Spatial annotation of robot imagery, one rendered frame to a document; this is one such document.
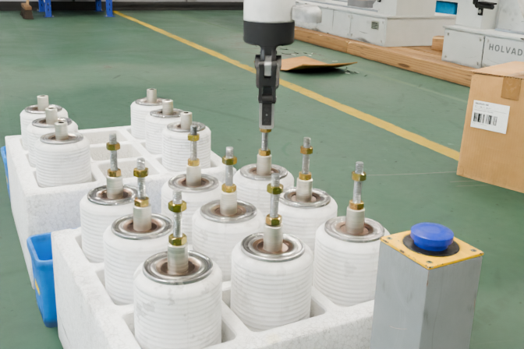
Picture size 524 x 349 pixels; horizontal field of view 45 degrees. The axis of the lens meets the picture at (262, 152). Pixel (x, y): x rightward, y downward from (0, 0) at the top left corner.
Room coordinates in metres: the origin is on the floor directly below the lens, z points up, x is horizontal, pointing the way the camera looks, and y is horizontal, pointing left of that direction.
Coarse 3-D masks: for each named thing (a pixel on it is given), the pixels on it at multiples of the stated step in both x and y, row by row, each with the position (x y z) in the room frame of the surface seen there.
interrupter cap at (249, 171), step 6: (246, 168) 0.95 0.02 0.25; (252, 168) 0.95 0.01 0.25; (276, 168) 0.95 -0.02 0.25; (282, 168) 0.95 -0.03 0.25; (246, 174) 0.91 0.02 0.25; (252, 174) 0.91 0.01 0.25; (258, 174) 0.92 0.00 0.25; (270, 174) 0.93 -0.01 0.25; (282, 174) 0.92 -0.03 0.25; (258, 180) 0.90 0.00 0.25; (264, 180) 0.90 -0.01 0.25; (270, 180) 0.90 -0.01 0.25
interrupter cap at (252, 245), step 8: (248, 240) 0.68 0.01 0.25; (256, 240) 0.68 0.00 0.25; (288, 240) 0.68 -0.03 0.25; (296, 240) 0.68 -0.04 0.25; (240, 248) 0.66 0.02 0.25; (248, 248) 0.66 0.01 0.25; (256, 248) 0.66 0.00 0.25; (288, 248) 0.67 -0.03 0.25; (296, 248) 0.66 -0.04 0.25; (304, 248) 0.66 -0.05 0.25; (248, 256) 0.64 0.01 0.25; (256, 256) 0.64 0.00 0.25; (264, 256) 0.64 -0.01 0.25; (272, 256) 0.64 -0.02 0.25; (280, 256) 0.64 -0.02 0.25; (288, 256) 0.64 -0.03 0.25; (296, 256) 0.64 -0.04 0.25
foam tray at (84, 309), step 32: (64, 256) 0.77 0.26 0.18; (64, 288) 0.78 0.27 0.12; (96, 288) 0.68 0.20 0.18; (224, 288) 0.70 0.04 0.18; (64, 320) 0.79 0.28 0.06; (96, 320) 0.62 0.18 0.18; (128, 320) 0.63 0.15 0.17; (224, 320) 0.63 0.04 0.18; (320, 320) 0.63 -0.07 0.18; (352, 320) 0.63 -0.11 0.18
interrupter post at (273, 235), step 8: (264, 224) 0.67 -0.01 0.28; (280, 224) 0.67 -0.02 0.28; (264, 232) 0.66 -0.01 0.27; (272, 232) 0.66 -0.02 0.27; (280, 232) 0.66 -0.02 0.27; (264, 240) 0.66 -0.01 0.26; (272, 240) 0.66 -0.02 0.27; (280, 240) 0.66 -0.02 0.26; (264, 248) 0.66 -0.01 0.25; (272, 248) 0.66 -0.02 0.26; (280, 248) 0.66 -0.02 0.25
